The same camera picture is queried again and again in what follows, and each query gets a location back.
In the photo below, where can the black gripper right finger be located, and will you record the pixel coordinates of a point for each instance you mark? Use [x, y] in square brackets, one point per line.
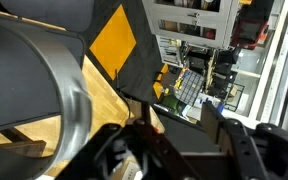
[217, 126]

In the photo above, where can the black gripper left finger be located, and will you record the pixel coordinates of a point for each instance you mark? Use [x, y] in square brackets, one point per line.
[145, 113]

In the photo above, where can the grey parts organizer box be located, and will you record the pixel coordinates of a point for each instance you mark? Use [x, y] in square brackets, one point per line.
[189, 88]

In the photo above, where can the white tool rack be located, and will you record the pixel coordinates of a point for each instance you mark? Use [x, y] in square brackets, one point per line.
[169, 50]

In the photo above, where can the red cart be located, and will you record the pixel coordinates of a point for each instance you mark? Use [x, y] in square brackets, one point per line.
[250, 31]

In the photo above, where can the grey cabinet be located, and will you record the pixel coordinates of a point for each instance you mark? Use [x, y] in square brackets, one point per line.
[184, 16]

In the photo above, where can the black whiteboard stand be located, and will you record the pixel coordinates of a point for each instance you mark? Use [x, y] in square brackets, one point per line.
[24, 146]

